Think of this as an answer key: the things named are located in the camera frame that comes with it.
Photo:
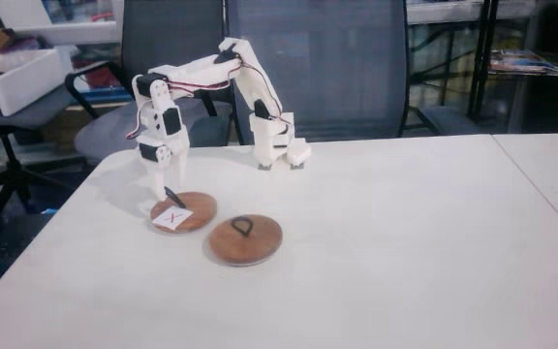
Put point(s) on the stack of magazines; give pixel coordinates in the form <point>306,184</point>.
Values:
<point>521,62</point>

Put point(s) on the white shelf board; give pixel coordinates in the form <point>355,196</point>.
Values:
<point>80,33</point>

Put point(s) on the plain wooden lid black loop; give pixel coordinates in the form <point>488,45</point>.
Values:
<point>250,244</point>

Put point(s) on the wide mesh back office chair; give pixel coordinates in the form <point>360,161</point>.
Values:
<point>347,72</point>

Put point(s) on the grey cushion office chair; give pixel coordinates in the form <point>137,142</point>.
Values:
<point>104,131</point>

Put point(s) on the wooden lid with red cross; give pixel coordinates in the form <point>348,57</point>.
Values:
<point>196,208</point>

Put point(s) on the black shelf rack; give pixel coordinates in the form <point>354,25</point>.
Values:
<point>477,58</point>

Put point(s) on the white box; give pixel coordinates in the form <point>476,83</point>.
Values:
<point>22,82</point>

